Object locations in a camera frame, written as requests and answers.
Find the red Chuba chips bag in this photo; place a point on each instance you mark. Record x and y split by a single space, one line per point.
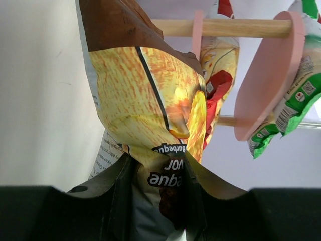
221 9
219 59

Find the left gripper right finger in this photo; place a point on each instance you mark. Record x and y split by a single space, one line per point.
217 210

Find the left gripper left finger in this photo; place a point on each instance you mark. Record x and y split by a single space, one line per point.
98 209

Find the green Chuba chips bag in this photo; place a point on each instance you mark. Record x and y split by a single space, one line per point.
305 89

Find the brown Chuba chips bag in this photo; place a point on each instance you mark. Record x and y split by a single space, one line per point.
151 100

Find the pink three-tier wooden shelf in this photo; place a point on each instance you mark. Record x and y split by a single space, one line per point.
273 67

